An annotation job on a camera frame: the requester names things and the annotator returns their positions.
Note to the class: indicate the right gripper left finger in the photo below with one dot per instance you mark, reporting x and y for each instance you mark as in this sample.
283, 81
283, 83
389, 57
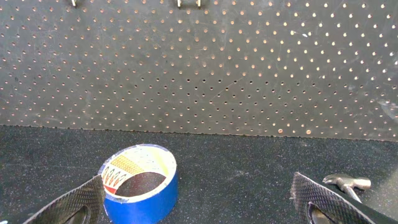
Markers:
79, 202

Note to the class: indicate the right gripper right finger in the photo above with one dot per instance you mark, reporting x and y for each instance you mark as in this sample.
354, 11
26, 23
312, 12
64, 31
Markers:
323, 202

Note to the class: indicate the hammer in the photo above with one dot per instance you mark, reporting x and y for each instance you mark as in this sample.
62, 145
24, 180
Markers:
345, 182

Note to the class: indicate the roll of blue tape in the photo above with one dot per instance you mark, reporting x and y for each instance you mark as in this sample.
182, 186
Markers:
146, 209

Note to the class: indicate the black pegboard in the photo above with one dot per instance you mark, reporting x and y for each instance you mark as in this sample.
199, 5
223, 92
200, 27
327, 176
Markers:
199, 68

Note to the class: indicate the metal hook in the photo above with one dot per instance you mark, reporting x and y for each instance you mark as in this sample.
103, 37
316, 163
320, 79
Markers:
73, 2
179, 3

